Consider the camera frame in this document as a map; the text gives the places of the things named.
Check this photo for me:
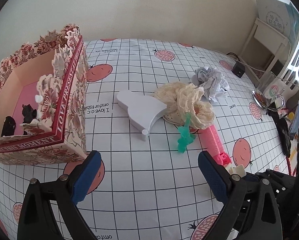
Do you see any pink hair roller clip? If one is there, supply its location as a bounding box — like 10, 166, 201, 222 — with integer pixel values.
201, 125, 247, 178

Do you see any black toy car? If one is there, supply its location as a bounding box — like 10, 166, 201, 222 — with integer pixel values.
1, 116, 16, 137

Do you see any green plastic toy figure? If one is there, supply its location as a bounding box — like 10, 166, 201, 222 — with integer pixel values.
178, 113, 196, 153

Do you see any white foam shape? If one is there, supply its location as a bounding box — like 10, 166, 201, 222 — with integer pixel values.
116, 90, 167, 141

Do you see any black cloth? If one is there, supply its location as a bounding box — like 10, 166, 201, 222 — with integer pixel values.
267, 110, 291, 158

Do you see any smartphone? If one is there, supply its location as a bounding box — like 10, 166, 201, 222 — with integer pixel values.
288, 100, 299, 140

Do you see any black action figure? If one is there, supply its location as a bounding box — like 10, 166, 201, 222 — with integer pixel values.
22, 104, 37, 124

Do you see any glass cup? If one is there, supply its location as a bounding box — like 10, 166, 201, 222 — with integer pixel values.
252, 72, 286, 112

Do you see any floral paper gift box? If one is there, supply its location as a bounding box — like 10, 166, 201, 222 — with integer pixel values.
0, 24, 88, 165

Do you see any crumpled white paper ball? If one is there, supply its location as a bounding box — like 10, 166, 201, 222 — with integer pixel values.
191, 67, 230, 102

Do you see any black power adapter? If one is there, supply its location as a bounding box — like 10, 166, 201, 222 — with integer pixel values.
232, 61, 245, 78

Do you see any pomegranate grid tablecloth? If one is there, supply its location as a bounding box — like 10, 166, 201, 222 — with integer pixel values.
0, 37, 294, 240

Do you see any white shelf rack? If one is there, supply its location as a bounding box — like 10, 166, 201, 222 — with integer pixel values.
238, 17, 299, 91

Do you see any grey booklet on shelf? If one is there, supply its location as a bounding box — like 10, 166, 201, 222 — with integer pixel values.
256, 0, 299, 43

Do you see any white charging cable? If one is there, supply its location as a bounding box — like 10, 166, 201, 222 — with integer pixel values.
226, 52, 299, 91

